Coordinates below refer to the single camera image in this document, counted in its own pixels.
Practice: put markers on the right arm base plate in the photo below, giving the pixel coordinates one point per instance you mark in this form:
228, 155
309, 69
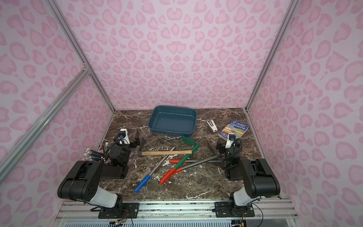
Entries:
225, 209

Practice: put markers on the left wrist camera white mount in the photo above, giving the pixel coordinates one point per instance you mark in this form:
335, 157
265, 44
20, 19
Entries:
123, 136

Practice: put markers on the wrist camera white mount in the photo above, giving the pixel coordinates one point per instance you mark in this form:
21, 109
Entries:
123, 136
230, 140

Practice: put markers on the blue treehouse paperback book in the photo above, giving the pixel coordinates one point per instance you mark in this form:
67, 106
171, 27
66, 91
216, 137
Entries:
234, 127

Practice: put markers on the chrome tool with blue grip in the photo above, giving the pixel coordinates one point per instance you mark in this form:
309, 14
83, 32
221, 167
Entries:
147, 177

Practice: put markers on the white stapler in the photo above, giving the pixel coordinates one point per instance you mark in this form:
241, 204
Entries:
212, 126

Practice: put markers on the teal plastic storage box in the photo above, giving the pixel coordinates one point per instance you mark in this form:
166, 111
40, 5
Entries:
169, 120

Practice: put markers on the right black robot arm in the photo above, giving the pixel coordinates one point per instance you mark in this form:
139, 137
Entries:
257, 176

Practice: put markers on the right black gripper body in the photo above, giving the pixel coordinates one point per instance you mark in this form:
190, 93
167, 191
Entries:
221, 149

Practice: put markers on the bundle of pens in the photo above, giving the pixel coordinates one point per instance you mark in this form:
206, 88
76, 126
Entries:
91, 155

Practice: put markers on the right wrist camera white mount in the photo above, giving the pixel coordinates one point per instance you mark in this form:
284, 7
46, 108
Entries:
230, 140

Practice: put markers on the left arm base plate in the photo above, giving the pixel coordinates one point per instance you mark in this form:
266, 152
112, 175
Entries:
127, 210

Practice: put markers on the aluminium front rail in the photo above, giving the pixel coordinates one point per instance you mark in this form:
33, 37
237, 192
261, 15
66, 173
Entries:
273, 212

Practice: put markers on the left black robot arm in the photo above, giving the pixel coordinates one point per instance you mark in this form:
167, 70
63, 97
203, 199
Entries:
82, 181

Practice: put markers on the black shovel with red grip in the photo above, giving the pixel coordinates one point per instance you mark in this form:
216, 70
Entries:
216, 158

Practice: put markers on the wooden handled small hoe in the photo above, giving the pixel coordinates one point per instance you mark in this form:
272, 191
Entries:
160, 153

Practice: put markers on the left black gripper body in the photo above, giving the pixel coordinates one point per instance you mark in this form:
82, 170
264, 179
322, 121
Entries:
133, 144

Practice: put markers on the green hoe with red grip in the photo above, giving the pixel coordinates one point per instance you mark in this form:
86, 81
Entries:
179, 164

